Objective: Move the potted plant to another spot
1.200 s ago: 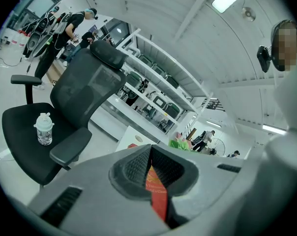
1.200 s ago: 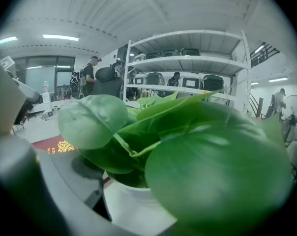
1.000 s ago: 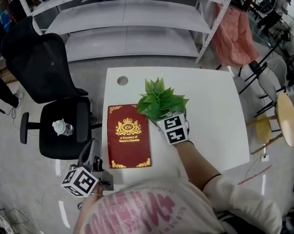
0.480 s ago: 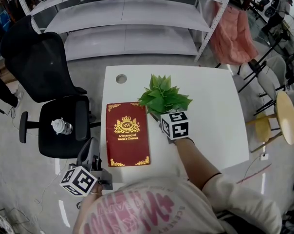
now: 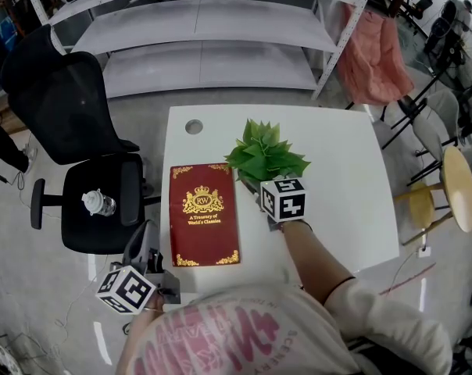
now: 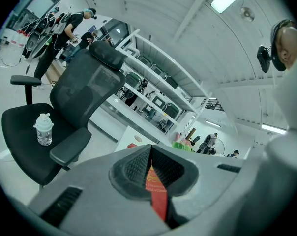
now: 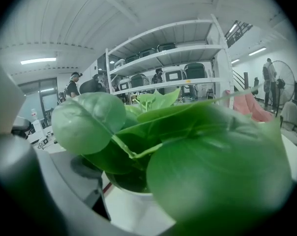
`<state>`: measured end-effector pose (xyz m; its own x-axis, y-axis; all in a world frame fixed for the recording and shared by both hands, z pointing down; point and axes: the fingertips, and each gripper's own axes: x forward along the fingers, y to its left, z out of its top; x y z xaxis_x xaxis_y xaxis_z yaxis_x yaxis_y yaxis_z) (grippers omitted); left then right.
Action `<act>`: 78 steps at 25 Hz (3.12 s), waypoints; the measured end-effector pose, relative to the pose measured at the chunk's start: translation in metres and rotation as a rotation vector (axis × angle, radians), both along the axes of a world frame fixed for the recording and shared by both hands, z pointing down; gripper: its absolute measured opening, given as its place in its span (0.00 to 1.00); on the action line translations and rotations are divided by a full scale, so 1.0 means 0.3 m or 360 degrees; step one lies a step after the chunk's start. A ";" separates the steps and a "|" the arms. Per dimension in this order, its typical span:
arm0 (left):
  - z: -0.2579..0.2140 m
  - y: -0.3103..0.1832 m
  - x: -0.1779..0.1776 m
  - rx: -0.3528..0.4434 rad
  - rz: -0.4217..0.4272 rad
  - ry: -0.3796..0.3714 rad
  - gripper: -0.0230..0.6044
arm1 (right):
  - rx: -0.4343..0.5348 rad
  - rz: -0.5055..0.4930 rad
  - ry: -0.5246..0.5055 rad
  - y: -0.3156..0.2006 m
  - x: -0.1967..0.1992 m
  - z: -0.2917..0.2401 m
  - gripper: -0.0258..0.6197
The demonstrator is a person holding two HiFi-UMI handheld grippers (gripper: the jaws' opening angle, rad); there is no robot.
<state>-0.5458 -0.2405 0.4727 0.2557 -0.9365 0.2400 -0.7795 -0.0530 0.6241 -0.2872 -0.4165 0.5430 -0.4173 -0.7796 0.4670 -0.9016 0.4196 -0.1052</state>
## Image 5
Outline white metal shelving rack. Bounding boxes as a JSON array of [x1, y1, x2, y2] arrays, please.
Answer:
[[20, 0, 380, 101]]

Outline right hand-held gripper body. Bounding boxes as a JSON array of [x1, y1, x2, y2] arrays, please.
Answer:
[[260, 177, 307, 232]]

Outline green potted plant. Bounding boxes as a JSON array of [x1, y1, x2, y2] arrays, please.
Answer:
[[223, 118, 312, 183]]

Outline black pedestal fan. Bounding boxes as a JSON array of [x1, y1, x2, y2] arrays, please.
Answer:
[[429, 16, 472, 91]]

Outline person's white pink-print shirt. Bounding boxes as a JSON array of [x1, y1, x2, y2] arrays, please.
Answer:
[[116, 277, 454, 375]]

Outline white square table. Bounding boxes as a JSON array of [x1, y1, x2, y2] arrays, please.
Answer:
[[163, 105, 400, 304]]

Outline red hardcover book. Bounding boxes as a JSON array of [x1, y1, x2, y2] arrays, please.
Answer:
[[169, 162, 243, 268]]

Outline round wooden side table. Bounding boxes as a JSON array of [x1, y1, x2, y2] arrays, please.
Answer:
[[392, 145, 472, 245]]

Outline metal wire chair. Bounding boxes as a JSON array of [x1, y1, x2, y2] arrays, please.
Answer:
[[0, 336, 20, 375]]

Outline pink padded armchair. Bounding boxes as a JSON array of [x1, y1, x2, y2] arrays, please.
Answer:
[[335, 2, 415, 107]]

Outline black mesh office chair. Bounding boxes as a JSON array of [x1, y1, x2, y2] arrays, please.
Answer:
[[0, 23, 146, 255]]

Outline person's right forearm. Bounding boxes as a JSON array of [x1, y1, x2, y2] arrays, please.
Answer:
[[281, 220, 356, 304]]

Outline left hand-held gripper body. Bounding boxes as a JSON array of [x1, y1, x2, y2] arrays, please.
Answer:
[[95, 263, 181, 315]]

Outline person's left forearm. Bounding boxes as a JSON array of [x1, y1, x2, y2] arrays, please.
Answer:
[[116, 298, 166, 370]]

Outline clear water bottle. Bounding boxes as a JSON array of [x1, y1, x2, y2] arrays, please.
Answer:
[[81, 188, 117, 217]]

